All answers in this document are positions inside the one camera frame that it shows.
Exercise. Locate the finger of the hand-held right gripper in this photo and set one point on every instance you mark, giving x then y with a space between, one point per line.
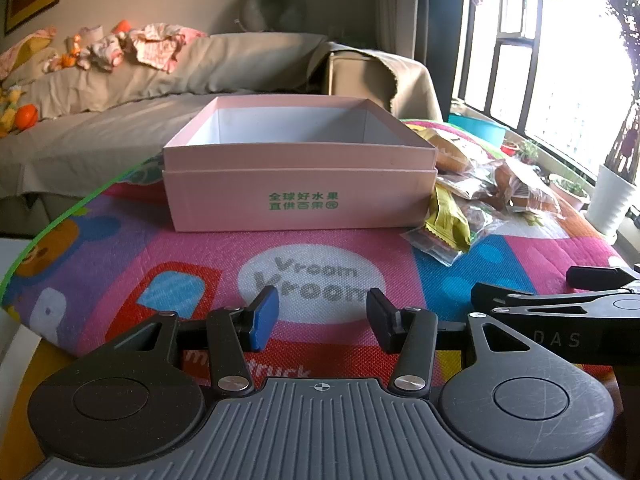
500 293
595 275

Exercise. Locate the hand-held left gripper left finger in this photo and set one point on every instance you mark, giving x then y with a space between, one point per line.
265 320

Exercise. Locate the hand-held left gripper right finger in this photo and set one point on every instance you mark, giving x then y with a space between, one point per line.
380 320

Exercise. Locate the yellow-green snack packet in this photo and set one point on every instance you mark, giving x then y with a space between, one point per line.
450 215

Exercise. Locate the pile of snack packets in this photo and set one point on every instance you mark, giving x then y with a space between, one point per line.
500 185

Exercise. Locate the pink cardboard box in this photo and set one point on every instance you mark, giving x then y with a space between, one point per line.
300 200

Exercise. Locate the white plant pot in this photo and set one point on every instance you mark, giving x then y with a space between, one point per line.
607 200

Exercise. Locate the colourful printed play mat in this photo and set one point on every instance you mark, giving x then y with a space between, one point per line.
325 260

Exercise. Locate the small potted plant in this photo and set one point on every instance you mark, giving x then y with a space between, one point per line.
570 192
528 154

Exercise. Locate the red bowl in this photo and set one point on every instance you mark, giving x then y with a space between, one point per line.
507 149

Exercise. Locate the teal plastic basin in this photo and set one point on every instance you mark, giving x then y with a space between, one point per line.
477 127

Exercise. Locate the tall green plant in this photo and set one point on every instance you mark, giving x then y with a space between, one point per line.
627 60

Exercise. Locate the beige cardboard box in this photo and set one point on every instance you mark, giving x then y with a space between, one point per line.
400 80

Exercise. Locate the grey covered sofa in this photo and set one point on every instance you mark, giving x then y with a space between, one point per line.
100 125

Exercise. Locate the pink white clothes heap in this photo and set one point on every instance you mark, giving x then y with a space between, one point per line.
150 45

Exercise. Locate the grey curtain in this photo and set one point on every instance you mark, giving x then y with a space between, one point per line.
400 5

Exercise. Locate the grey round fan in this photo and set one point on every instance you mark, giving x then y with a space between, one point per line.
275 7

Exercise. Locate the orange toy ball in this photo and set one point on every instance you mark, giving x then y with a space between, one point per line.
26 116

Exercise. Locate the yellow plush toy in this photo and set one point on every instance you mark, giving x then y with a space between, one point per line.
10 110

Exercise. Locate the small orange plush toy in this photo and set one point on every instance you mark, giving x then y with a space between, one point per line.
70 52

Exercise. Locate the black window frame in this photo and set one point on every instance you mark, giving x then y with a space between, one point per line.
510 45

